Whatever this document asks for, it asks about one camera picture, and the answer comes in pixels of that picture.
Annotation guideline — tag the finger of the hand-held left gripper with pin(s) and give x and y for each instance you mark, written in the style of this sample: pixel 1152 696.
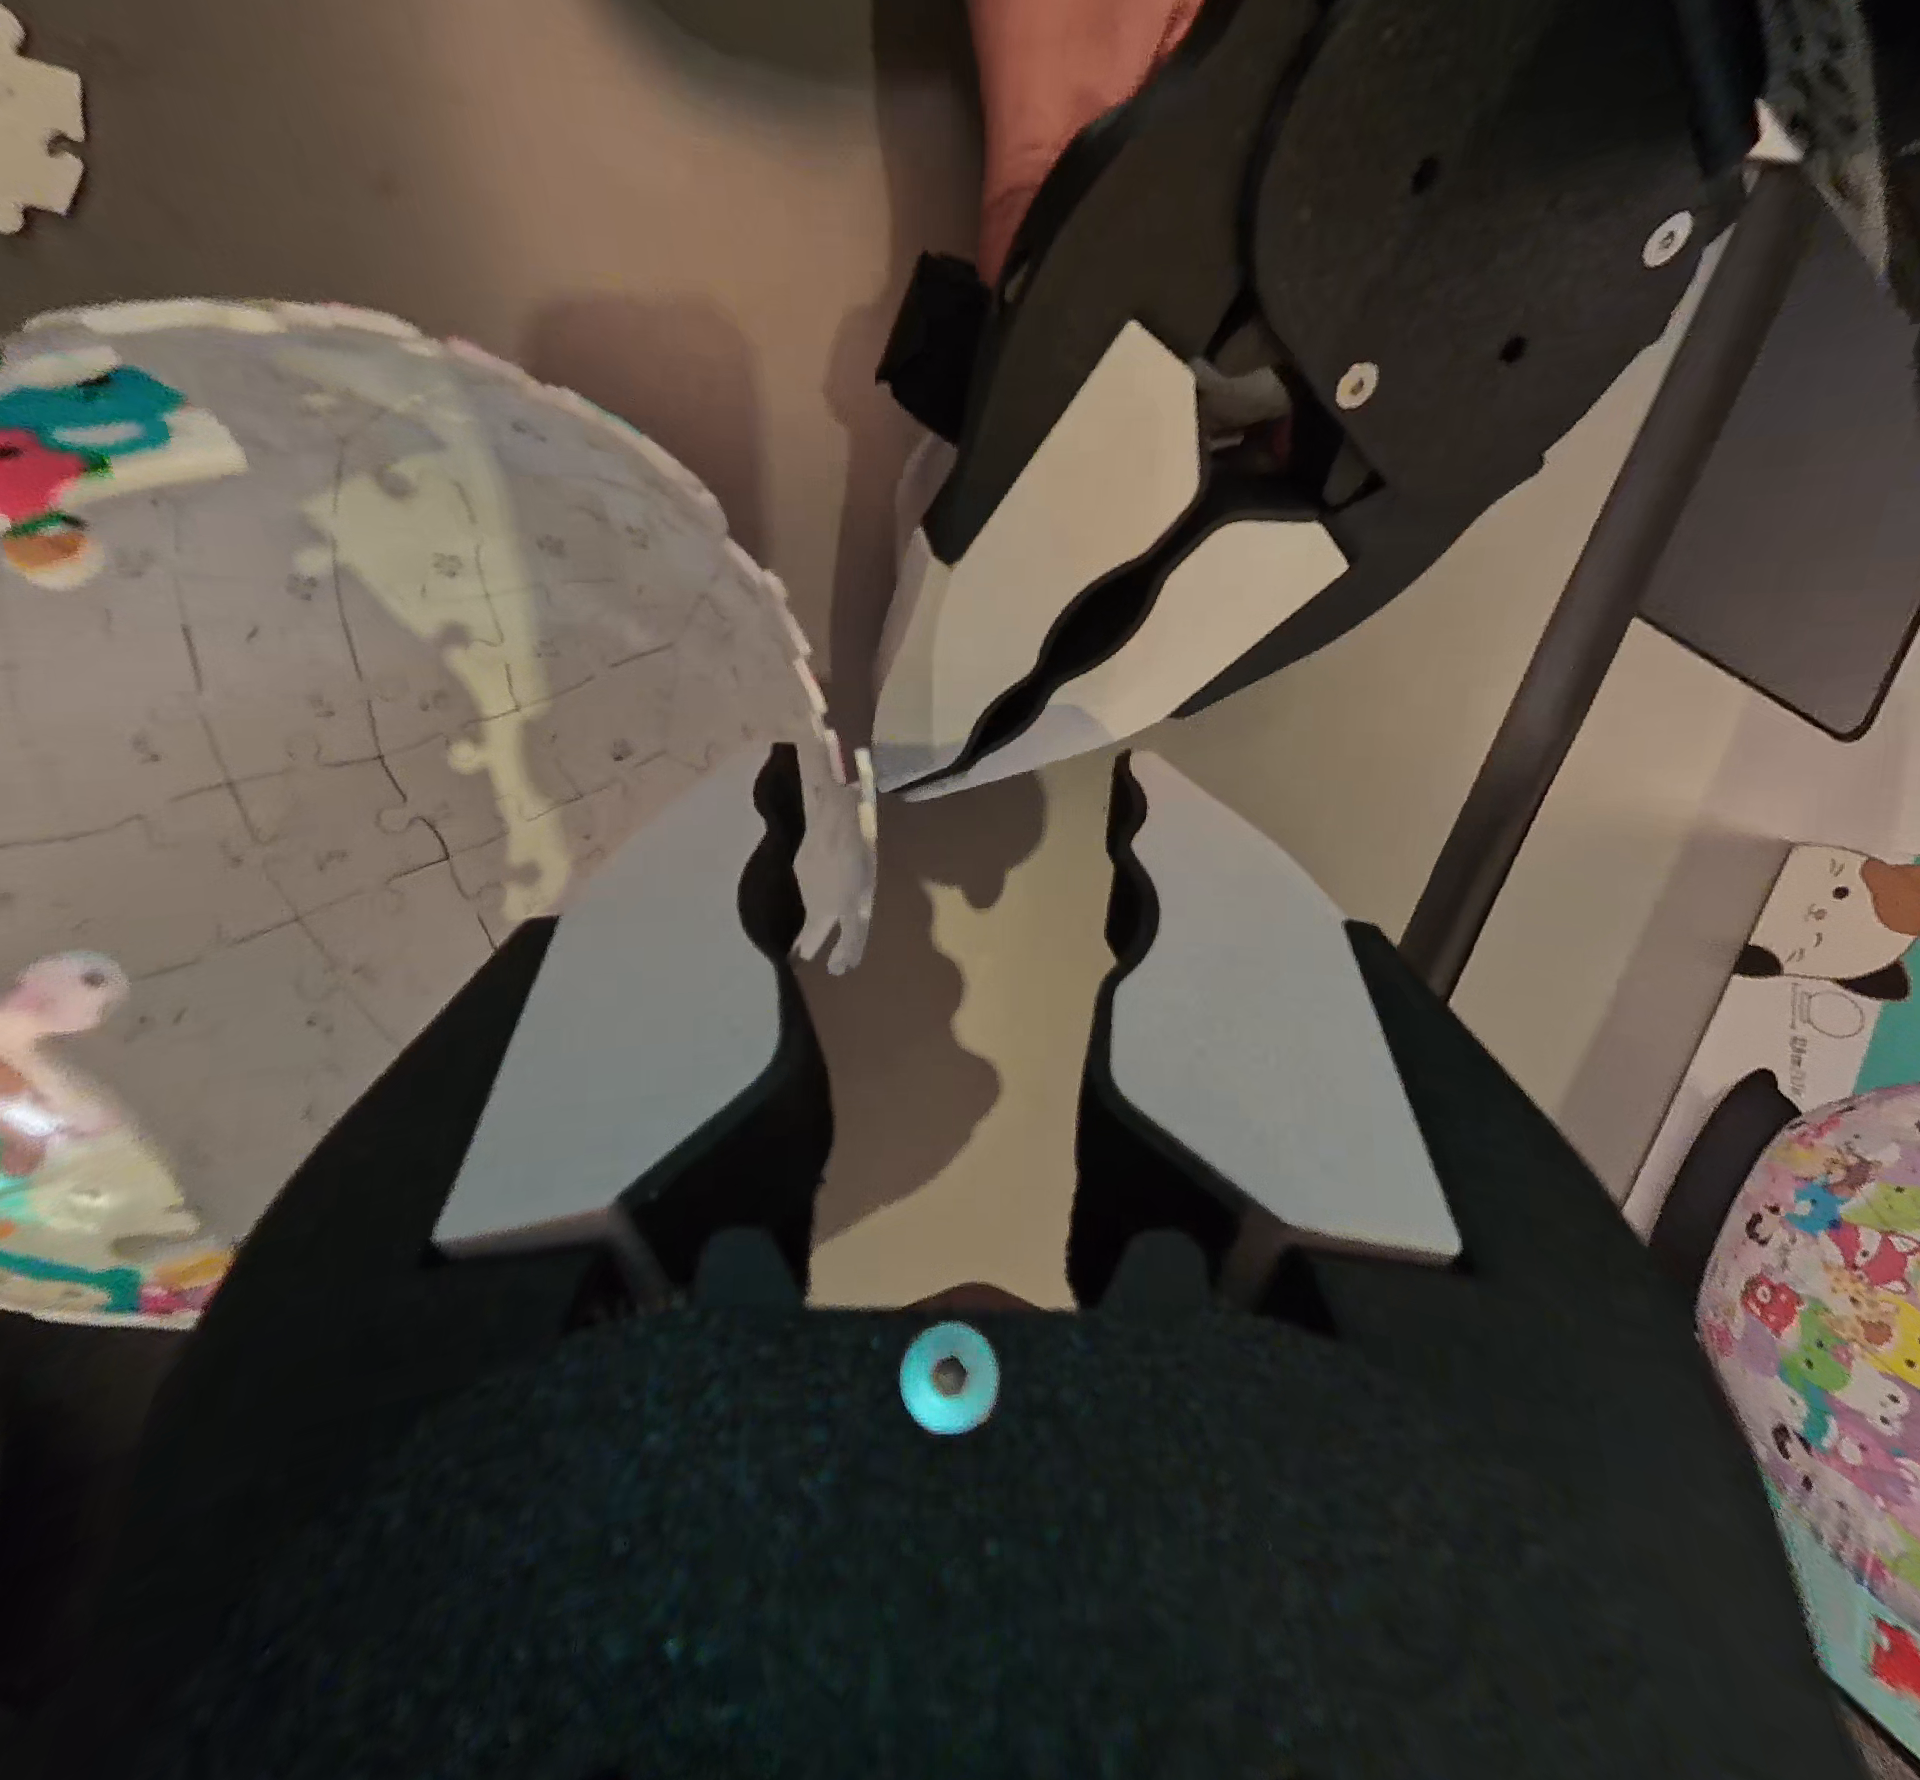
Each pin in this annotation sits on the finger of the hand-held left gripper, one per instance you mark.
pixel 1051 536
pixel 1187 625

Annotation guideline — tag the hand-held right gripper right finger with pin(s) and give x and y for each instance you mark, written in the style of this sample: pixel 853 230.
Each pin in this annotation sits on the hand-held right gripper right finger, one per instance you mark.
pixel 1292 1061

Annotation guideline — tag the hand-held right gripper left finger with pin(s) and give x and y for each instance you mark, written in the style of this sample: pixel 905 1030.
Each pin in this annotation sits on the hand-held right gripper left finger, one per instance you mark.
pixel 617 1061

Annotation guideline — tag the colourful puzzle ball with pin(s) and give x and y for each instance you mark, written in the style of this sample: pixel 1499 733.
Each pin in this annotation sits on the colourful puzzle ball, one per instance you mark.
pixel 361 761

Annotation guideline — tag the colourful puzzle box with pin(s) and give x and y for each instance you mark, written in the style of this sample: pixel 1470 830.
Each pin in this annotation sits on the colourful puzzle box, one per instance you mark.
pixel 1802 1272

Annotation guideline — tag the row of white puzzle pieces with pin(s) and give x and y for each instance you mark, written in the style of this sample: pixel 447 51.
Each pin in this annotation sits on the row of white puzzle pieces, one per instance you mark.
pixel 32 126

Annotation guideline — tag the black flat panel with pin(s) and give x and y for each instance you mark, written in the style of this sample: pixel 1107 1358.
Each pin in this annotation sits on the black flat panel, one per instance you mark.
pixel 1831 520

